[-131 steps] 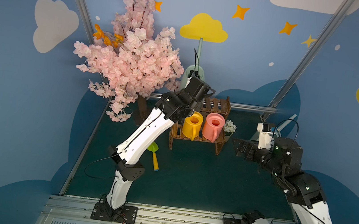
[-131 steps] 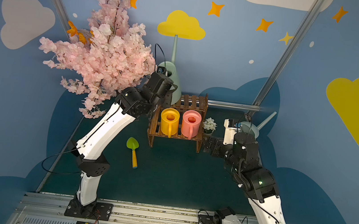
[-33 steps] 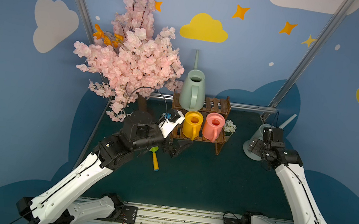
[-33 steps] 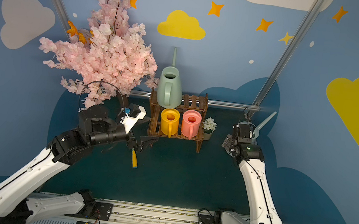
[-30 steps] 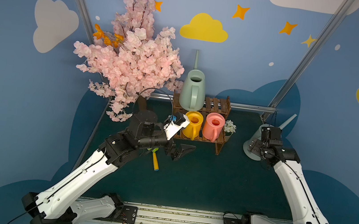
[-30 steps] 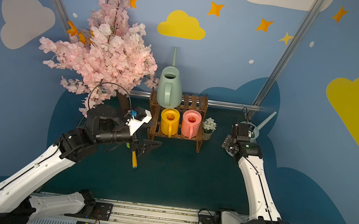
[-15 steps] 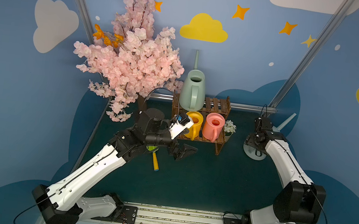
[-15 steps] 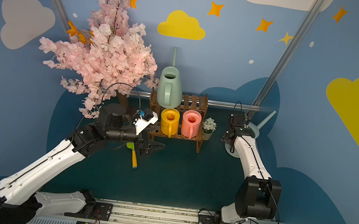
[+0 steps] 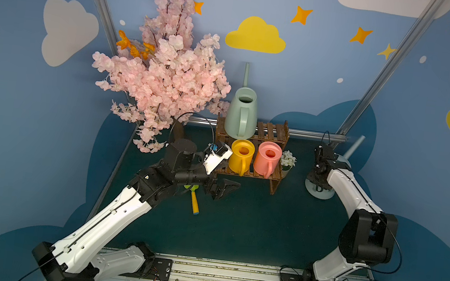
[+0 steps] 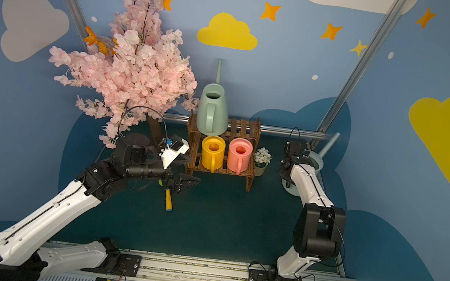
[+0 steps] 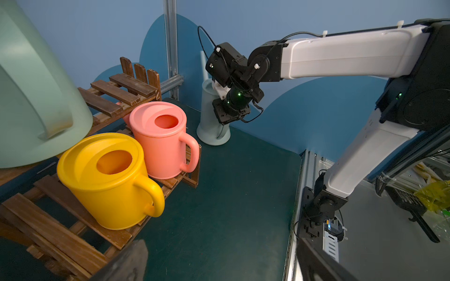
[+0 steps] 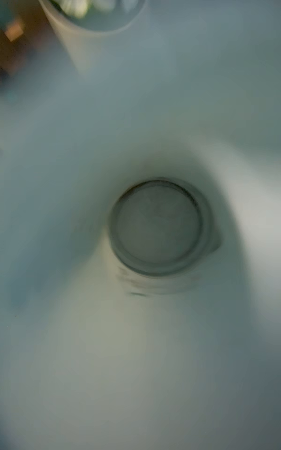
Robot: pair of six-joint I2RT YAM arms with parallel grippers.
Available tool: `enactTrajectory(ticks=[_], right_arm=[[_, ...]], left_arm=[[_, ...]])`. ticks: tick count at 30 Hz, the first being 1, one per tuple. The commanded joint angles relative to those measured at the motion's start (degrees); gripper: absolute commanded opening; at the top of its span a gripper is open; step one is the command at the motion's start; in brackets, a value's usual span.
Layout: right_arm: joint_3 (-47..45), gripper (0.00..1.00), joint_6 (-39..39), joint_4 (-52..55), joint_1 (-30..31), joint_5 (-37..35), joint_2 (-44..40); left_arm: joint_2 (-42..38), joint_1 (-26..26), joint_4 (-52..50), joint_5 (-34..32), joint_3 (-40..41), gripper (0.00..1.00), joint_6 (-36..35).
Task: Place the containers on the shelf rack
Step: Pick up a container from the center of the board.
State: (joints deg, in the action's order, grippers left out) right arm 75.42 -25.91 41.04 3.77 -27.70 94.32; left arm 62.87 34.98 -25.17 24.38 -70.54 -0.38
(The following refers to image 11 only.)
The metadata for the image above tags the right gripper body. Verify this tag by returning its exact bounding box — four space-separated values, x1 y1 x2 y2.
206 43 265 125

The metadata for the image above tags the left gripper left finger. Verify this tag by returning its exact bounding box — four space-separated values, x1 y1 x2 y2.
90 240 148 281

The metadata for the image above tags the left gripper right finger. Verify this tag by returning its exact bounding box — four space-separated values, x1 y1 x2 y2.
296 238 357 281

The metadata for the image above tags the pink watering can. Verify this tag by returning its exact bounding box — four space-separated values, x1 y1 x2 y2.
124 101 200 180

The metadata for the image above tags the yellow watering can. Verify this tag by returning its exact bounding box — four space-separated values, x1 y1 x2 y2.
57 133 165 230

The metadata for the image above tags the mint green watering can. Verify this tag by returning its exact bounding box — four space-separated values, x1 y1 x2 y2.
1 1 93 169

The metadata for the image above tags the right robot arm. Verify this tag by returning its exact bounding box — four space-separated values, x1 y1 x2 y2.
205 19 450 225

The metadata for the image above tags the large grey-blue watering can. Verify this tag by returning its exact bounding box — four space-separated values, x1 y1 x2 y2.
196 51 231 146

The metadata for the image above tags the yellow plastic bag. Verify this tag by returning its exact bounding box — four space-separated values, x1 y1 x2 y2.
414 180 450 213

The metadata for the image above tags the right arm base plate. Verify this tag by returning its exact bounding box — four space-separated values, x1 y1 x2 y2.
296 185 349 243

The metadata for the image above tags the aluminium back rail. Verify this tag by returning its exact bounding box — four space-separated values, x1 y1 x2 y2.
163 0 184 101

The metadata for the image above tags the aluminium rail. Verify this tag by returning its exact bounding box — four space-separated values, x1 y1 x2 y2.
283 150 339 281
163 0 184 101

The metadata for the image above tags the aluminium front rail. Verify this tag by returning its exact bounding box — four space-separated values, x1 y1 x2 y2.
283 150 339 281

